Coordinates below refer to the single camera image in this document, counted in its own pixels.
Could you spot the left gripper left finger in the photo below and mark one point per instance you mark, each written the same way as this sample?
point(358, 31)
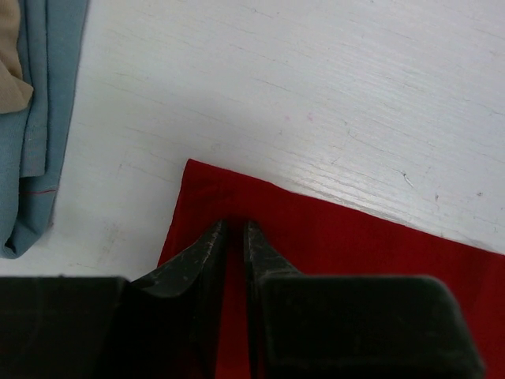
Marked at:
point(177, 309)

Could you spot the folded beige t shirt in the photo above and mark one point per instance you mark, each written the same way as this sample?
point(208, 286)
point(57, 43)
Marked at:
point(15, 92)

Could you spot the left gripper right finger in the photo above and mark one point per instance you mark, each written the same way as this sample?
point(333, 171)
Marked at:
point(261, 261)

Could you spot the folded light blue t shirt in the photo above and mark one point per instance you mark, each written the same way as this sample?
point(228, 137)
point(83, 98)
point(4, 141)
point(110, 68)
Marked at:
point(33, 141)

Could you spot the dark red t shirt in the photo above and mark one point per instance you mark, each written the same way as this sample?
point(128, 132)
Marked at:
point(319, 237)

